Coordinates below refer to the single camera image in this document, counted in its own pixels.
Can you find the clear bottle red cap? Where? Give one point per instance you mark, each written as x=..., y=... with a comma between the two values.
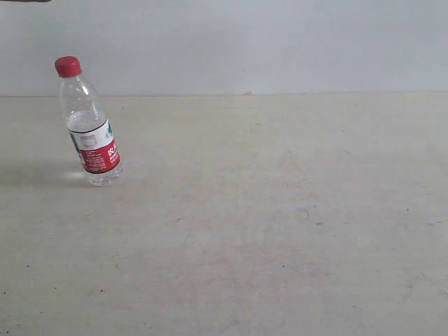
x=87, y=124

